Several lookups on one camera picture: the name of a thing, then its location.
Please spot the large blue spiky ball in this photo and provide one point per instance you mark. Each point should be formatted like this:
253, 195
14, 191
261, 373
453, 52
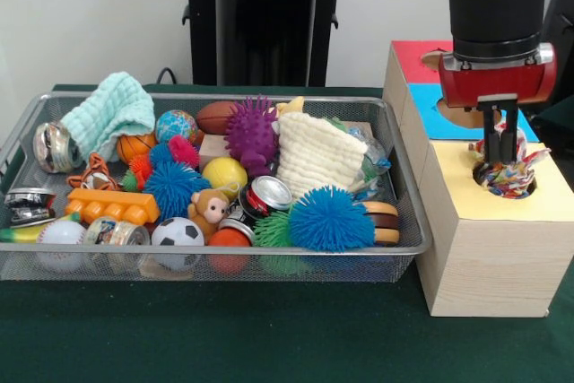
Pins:
332, 219

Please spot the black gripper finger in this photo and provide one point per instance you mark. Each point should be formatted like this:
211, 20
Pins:
492, 147
509, 145

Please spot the wooden burger toy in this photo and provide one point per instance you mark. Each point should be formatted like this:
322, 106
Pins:
386, 221

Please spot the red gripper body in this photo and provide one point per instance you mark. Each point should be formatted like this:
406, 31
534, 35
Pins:
498, 82

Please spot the plain yellow ball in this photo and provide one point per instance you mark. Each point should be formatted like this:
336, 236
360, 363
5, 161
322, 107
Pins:
224, 174

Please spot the purple spiky ball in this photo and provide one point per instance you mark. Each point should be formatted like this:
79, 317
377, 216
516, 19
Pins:
251, 132

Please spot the mint green knitted cloth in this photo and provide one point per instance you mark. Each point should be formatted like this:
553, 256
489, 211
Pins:
112, 109

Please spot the white cloth with colourful shapes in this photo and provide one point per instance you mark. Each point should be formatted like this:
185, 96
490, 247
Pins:
507, 179

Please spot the large green spiky ball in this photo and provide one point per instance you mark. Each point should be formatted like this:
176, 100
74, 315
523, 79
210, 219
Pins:
273, 230

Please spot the silver mesh bin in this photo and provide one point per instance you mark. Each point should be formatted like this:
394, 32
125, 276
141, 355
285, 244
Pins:
403, 262

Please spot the wooden box with three holes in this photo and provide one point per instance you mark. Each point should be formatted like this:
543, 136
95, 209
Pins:
493, 266

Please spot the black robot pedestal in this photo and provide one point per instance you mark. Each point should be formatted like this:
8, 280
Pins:
260, 20

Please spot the black and white soccer ball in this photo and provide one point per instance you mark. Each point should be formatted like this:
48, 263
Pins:
177, 232

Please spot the white baseball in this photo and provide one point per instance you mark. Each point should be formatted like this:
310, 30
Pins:
60, 235

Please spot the cream knitted cloth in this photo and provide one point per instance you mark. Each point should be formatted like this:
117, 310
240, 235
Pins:
314, 159

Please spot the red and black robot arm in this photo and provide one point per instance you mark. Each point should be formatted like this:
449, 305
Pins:
493, 6

